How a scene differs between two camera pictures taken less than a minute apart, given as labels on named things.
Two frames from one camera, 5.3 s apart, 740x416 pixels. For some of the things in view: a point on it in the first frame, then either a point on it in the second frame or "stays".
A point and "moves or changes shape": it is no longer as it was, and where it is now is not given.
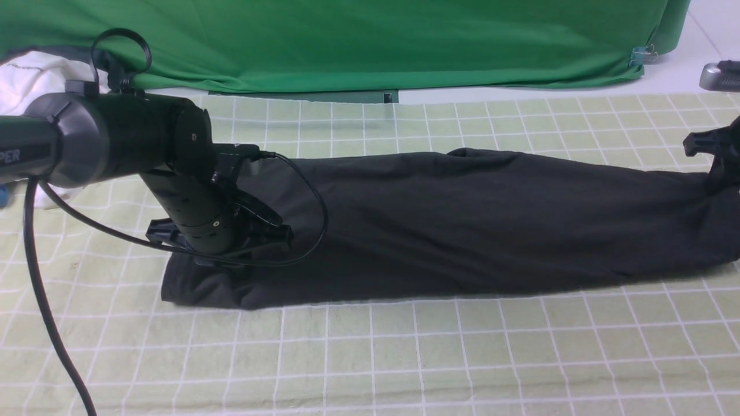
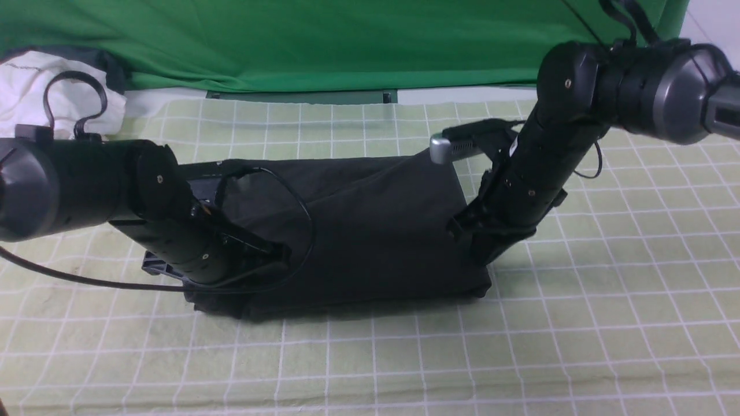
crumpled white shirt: [29, 77] stays
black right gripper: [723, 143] to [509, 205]
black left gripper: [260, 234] to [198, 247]
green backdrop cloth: [235, 45] stays
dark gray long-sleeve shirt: [458, 221] moves or changes shape
